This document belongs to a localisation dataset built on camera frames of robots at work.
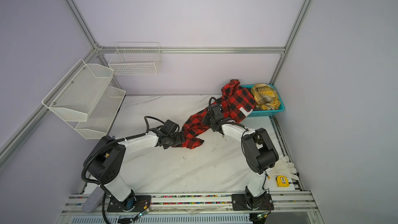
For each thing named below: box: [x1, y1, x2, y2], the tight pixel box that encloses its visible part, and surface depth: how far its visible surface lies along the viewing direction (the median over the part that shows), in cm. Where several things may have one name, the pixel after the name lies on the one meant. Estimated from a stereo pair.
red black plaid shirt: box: [173, 79, 258, 150], surface depth 101 cm
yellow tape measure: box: [275, 175, 290, 188], surface depth 80 cm
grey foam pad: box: [81, 185, 105, 214], surface depth 74 cm
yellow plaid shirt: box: [251, 83, 281, 111], surface depth 107 cm
